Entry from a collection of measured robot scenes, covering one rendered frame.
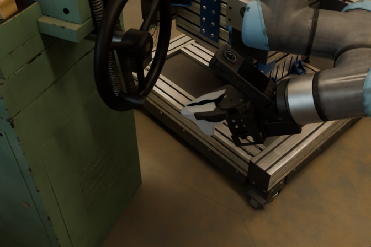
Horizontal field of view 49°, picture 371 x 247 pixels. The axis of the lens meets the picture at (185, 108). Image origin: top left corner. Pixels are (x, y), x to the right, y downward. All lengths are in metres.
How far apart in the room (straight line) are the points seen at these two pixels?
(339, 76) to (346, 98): 0.03
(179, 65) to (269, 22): 1.22
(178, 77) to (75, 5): 1.01
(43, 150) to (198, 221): 0.71
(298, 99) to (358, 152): 1.27
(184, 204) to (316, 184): 0.52
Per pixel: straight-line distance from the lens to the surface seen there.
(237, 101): 0.65
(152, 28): 1.17
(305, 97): 0.60
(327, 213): 1.62
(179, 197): 1.57
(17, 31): 0.84
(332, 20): 0.65
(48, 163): 1.03
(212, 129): 0.71
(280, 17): 0.64
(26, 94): 0.90
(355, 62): 0.60
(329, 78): 0.60
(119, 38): 0.86
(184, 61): 1.85
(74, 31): 0.82
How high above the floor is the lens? 1.27
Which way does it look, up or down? 41 degrees down
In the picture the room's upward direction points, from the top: straight up
